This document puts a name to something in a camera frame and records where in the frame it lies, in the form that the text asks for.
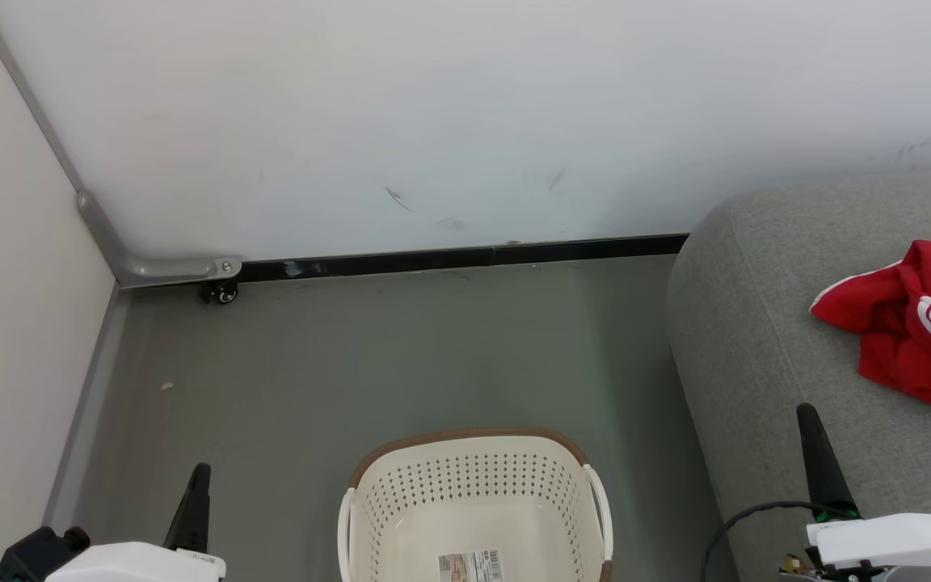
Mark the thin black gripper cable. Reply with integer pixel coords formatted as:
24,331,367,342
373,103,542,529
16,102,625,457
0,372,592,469
700,500,826,582

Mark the paper label sticker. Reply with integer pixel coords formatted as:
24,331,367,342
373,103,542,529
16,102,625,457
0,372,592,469
438,550,505,582

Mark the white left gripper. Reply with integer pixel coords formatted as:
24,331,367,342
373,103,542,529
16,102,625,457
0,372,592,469
44,462,228,582

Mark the grey skirting strip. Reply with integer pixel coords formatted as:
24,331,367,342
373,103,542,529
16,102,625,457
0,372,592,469
44,283,131,530

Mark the black baseboard strip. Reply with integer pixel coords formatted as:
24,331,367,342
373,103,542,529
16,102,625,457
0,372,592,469
238,233,690,283

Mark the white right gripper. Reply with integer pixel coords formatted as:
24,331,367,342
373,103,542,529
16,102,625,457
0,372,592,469
796,403,931,571

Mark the grey metal corner trim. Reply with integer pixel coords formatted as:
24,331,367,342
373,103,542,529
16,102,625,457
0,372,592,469
0,0,243,289

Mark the grey fabric sofa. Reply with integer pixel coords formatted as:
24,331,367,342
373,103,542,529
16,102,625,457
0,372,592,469
663,170,931,582

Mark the cream perforated laundry basket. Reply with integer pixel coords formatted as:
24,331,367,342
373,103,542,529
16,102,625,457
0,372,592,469
338,428,614,582

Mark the red garment with white trim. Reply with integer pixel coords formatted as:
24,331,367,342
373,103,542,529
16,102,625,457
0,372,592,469
809,240,931,420

